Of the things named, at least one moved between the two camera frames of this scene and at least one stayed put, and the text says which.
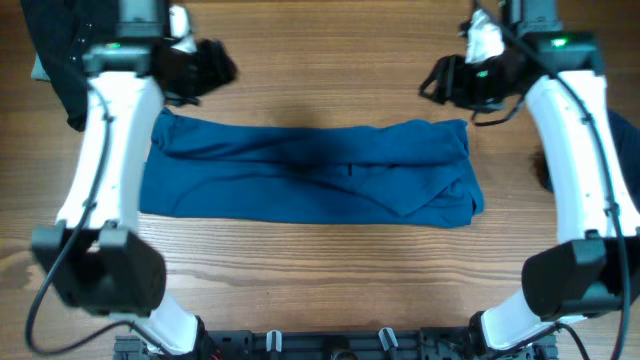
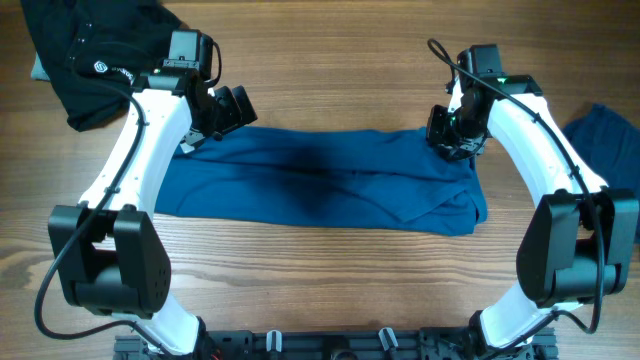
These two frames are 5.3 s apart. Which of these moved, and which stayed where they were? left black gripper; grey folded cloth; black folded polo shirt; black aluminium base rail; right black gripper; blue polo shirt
Moved: right black gripper; left black gripper
Stayed: black folded polo shirt; grey folded cloth; black aluminium base rail; blue polo shirt
